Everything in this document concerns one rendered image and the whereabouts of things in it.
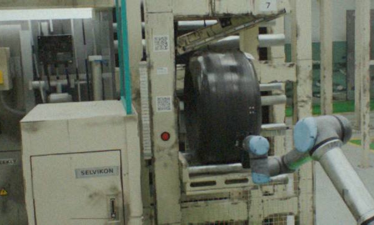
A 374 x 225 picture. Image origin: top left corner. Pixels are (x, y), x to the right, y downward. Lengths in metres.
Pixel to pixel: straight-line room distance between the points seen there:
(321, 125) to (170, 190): 1.04
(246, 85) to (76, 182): 0.96
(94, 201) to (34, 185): 0.21
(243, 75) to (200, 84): 0.20
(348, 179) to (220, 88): 0.86
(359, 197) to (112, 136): 0.84
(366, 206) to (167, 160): 1.16
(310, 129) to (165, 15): 1.04
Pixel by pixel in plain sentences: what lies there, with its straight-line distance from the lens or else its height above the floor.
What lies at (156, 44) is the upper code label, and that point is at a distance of 2.56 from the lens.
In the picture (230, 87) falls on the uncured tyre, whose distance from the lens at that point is 2.45.
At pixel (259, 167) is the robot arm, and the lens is 2.18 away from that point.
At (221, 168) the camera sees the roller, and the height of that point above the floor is 0.90.
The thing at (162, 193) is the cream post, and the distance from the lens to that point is 2.67.
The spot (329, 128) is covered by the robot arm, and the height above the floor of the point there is 1.20.
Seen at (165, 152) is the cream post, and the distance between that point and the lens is 2.62.
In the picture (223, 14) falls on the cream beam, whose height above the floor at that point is 1.65.
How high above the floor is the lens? 1.51
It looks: 7 degrees down
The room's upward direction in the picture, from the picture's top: 2 degrees counter-clockwise
